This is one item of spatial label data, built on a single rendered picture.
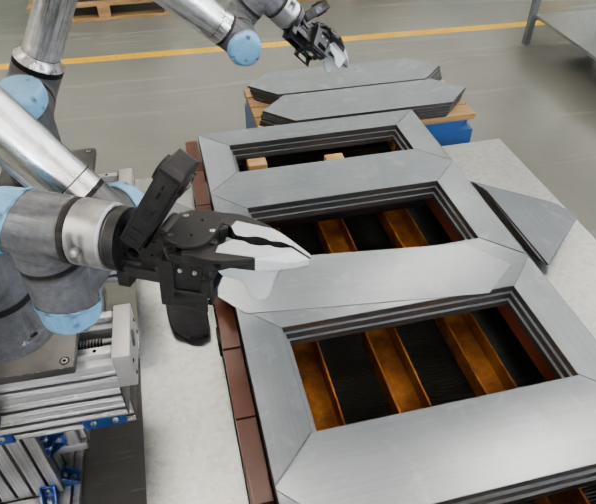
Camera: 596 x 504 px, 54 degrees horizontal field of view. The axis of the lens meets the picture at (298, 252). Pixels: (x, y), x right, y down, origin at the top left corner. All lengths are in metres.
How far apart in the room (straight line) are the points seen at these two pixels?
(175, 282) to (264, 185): 1.11
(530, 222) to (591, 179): 1.84
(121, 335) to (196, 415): 0.33
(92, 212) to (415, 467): 0.74
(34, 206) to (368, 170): 1.25
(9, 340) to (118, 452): 0.92
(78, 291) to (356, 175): 1.16
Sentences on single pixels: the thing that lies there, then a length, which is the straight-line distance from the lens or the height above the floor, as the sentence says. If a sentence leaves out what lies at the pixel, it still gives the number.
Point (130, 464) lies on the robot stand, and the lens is 1.93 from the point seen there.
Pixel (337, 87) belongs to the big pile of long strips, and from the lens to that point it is 2.28.
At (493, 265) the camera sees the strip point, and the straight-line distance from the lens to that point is 1.52.
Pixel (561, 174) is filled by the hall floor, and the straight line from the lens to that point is 3.61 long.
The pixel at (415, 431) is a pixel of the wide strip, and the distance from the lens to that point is 1.17.
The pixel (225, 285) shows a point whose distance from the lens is 1.40.
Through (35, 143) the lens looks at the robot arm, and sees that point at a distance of 0.81.
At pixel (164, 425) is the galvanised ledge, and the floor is 0.68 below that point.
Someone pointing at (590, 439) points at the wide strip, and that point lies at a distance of 1.26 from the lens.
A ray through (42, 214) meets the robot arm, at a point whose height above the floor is 1.47.
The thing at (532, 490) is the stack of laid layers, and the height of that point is 0.84.
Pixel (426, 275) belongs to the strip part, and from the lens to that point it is 1.45.
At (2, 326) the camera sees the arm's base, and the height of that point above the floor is 1.11.
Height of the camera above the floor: 1.85
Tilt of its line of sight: 42 degrees down
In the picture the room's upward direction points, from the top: straight up
